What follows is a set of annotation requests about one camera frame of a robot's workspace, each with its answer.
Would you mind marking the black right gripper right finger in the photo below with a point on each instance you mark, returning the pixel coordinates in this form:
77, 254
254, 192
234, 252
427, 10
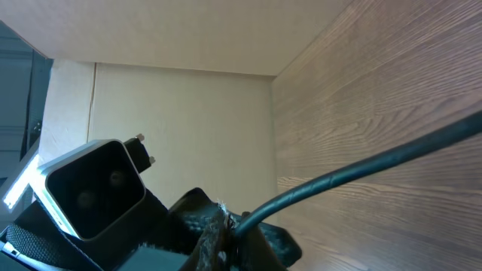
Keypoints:
265, 247

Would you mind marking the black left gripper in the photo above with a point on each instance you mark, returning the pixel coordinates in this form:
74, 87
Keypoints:
149, 237

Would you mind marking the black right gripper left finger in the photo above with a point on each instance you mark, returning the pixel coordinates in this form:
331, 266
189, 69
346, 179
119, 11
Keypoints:
211, 251

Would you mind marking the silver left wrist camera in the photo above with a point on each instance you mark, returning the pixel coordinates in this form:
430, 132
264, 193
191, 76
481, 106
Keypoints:
89, 189

